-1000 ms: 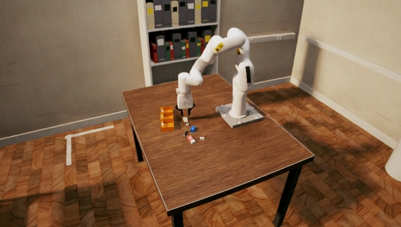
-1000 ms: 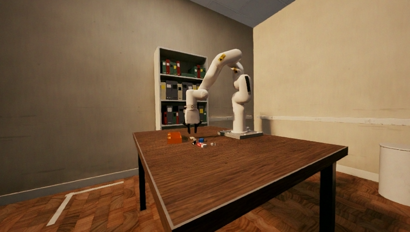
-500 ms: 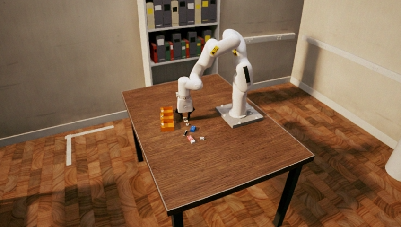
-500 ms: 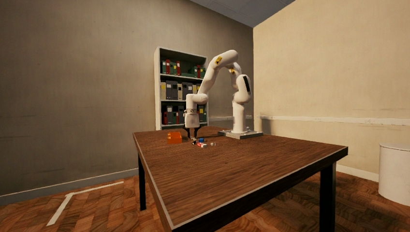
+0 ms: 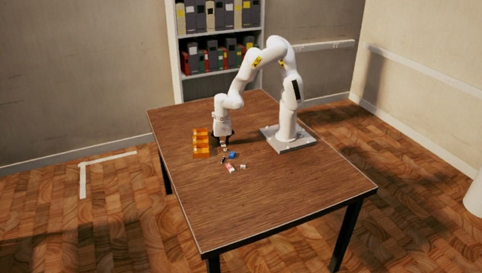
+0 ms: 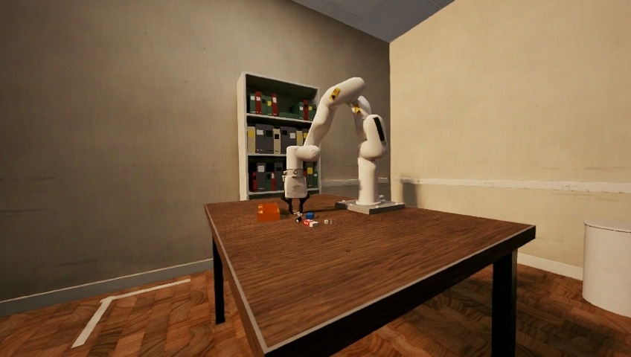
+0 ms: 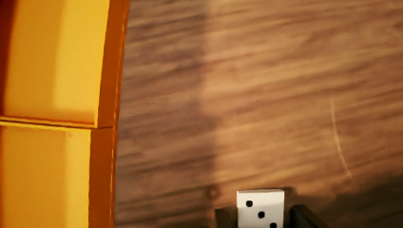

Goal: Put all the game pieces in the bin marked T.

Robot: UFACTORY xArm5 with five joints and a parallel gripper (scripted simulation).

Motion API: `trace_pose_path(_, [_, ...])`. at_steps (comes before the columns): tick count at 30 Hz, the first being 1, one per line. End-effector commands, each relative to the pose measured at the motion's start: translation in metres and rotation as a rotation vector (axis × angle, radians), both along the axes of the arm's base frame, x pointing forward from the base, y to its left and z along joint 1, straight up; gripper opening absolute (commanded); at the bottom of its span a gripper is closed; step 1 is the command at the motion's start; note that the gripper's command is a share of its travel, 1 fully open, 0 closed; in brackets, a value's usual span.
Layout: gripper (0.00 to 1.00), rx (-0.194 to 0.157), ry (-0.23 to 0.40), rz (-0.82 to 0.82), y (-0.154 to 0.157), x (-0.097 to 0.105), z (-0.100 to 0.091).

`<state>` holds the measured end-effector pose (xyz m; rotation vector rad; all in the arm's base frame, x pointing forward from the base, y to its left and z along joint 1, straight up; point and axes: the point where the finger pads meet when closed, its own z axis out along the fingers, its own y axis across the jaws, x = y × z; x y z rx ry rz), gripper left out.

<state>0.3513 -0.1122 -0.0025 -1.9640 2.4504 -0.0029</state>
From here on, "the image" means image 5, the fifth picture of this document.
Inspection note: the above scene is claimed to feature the orange rack of bins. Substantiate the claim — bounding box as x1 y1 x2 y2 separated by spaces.
193 128 209 158

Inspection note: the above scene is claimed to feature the pink and white eraser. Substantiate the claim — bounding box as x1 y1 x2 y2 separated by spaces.
225 163 235 173

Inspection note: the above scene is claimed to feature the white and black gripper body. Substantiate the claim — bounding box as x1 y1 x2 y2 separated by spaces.
213 117 232 137

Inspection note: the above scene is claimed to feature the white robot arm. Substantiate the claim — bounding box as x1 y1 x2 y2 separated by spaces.
212 35 304 143

